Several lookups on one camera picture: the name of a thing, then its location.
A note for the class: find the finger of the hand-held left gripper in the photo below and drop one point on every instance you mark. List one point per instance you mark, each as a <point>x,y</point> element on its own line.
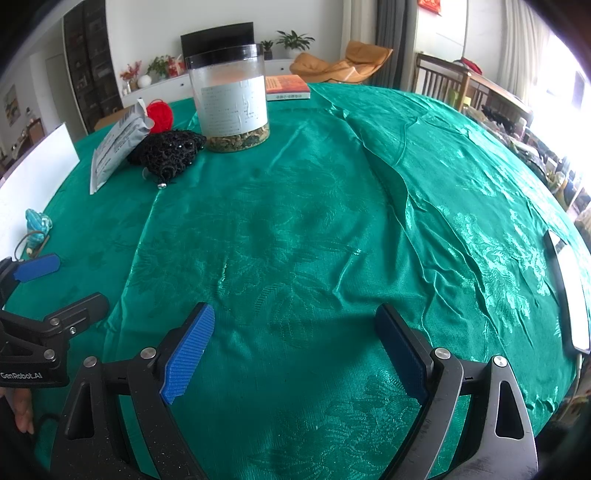
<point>78,314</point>
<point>39,267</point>

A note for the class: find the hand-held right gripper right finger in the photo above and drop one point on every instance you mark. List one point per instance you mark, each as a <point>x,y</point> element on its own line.
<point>401,350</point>

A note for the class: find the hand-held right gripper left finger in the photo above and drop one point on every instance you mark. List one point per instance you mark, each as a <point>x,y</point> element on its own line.
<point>189,350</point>

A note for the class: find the person's left hand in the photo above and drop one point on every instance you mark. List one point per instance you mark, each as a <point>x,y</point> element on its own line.
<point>21,413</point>

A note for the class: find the teal fabric ornament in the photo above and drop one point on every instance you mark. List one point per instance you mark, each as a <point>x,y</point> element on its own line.
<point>39,224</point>

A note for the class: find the white box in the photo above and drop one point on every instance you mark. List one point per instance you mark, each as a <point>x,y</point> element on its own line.
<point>37,175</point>

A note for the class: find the grey foil pouch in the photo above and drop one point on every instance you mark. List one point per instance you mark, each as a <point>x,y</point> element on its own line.
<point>117,143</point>

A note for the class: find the green satin tablecloth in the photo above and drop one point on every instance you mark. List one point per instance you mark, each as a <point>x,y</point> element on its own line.
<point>300,230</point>

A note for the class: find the brown cardboard box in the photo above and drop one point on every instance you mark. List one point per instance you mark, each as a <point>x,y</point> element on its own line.
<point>111,120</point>

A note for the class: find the black beaded bag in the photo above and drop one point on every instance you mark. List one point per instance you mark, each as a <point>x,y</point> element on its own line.
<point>166,150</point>

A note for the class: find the white smartphone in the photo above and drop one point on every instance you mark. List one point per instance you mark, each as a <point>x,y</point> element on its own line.
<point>572,295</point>

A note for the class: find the red yarn ball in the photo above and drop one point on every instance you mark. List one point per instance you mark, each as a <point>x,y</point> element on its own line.
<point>160,115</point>

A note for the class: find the dark display shelf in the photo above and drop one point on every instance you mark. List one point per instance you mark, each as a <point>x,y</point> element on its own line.
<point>92,64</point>

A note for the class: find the white television cabinet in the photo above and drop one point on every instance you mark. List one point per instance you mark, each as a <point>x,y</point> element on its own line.
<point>157,90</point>

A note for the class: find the red flowers in vase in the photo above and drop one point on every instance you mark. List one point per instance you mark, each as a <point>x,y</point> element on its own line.
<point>130,74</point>

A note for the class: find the round white vase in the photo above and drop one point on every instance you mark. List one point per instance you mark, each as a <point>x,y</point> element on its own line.
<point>144,81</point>

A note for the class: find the leafy plant with red decoration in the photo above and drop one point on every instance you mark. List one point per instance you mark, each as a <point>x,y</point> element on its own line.
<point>161,67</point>

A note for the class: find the pile of household clutter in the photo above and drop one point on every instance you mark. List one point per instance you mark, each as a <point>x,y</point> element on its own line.
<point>545,161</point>

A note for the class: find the clear jar with black lid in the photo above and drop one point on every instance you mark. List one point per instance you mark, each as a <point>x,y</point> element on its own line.
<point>226,106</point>

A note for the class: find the wooden chair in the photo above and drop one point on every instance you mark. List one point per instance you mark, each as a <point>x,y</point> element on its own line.
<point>480,90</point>

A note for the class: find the orange book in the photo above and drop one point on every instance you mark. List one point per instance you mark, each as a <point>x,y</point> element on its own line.
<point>286,85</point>

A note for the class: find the black television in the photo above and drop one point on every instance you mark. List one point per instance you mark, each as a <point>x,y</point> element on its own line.
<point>217,39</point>

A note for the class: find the orange lounge chair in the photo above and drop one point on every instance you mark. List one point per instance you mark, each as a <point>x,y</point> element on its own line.
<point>341,64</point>

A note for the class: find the small potted plant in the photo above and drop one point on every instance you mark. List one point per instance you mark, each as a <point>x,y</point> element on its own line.
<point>267,48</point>

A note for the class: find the grey curtain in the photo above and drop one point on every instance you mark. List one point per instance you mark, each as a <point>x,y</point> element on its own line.
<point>397,37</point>

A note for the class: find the large potted green plant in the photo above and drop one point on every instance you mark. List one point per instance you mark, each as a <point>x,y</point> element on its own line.
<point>295,41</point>

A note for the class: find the framed wall picture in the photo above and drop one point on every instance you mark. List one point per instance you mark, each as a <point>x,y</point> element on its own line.
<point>13,105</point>

